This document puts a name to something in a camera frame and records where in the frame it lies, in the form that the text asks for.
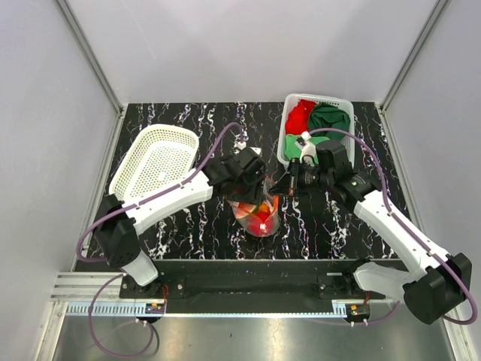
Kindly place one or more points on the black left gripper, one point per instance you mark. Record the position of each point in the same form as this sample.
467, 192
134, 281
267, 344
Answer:
254, 195

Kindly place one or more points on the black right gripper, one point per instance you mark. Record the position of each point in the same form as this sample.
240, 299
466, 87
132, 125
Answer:
282, 186

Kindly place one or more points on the fake watermelon slice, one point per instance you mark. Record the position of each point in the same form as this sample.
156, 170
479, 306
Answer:
243, 210

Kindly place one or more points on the clear zip top bag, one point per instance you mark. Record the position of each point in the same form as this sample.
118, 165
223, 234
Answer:
269, 205

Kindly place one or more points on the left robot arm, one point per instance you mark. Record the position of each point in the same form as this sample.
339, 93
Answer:
119, 226

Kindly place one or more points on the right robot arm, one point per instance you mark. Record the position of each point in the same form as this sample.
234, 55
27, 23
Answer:
434, 281

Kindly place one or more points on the light green cloth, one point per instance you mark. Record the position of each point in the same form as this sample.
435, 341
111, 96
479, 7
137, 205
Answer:
293, 150

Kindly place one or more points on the red cloth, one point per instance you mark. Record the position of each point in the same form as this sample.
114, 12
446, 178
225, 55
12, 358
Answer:
298, 117

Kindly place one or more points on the dark green cloth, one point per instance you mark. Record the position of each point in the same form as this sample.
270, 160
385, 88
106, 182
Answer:
328, 116

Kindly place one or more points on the white oval perforated basket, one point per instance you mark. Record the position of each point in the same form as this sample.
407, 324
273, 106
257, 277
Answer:
160, 156

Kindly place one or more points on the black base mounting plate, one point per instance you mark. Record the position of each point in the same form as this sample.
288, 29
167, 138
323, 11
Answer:
249, 287

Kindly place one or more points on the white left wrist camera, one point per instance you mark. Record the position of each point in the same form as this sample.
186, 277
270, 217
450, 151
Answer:
241, 145

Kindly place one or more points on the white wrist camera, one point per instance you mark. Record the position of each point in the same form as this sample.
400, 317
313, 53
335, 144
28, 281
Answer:
241, 145
307, 147

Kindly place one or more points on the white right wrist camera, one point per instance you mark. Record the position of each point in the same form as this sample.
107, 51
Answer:
307, 147

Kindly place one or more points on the white slotted cable duct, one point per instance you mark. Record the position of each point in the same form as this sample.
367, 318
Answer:
119, 309

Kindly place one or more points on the right aluminium frame post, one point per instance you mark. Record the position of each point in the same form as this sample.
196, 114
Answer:
434, 17

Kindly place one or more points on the aluminium frame post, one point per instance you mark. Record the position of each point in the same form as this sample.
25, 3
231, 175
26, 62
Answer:
434, 17
82, 42

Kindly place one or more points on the left aluminium frame post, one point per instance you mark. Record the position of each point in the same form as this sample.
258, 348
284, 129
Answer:
82, 42

